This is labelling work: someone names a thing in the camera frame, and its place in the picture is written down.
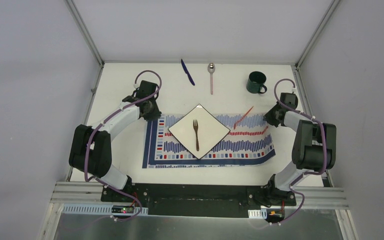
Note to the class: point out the dark green mug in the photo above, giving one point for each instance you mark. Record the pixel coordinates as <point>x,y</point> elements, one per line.
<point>256,83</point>

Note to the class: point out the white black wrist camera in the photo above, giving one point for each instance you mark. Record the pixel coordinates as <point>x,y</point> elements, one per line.
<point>289,99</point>

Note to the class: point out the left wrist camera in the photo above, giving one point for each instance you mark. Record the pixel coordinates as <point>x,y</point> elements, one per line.
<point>144,94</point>

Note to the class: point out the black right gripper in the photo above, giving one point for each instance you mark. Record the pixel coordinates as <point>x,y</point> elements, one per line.
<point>268,116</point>

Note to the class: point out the white square plate black rim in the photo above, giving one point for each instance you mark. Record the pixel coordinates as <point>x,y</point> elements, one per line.
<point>210,131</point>

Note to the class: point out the aluminium frame rail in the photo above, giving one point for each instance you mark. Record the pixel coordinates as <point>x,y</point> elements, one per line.
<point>326,198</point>

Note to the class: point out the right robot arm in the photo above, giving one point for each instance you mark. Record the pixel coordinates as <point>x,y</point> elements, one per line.
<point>313,151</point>

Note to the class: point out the blue plastic knife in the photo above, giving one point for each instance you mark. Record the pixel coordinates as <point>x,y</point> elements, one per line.
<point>186,71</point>

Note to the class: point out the brown wooden fork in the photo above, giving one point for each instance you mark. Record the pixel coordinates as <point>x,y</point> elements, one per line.
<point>196,129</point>

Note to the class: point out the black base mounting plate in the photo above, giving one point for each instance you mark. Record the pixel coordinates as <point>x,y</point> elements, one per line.
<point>219,201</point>

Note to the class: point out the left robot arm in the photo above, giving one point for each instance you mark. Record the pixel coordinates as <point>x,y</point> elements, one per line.
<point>91,149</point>

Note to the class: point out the blue striped placemat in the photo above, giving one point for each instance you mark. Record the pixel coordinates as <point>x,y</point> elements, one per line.
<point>248,143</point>

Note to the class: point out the metal spoon pink handle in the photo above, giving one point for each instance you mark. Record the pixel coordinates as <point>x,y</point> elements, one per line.
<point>211,69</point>

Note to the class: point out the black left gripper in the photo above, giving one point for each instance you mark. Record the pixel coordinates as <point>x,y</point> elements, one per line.
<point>152,112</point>

